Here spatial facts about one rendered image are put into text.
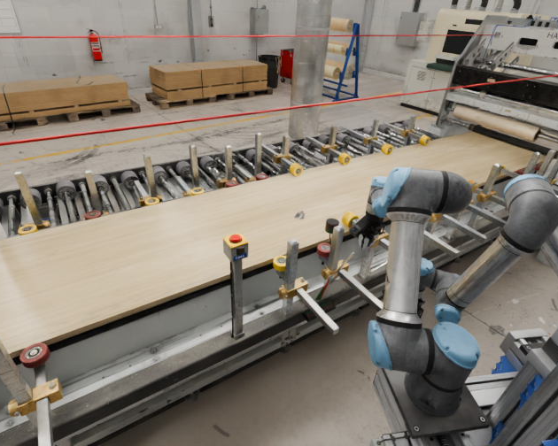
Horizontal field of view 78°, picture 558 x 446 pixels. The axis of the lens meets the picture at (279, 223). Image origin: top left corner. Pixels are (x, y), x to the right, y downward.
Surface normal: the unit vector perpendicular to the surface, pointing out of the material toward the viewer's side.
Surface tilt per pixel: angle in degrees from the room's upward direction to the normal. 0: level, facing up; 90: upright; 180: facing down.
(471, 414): 0
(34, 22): 90
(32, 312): 0
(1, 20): 90
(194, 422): 0
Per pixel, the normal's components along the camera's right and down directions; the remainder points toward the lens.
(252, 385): 0.05, -0.83
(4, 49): 0.62, 0.46
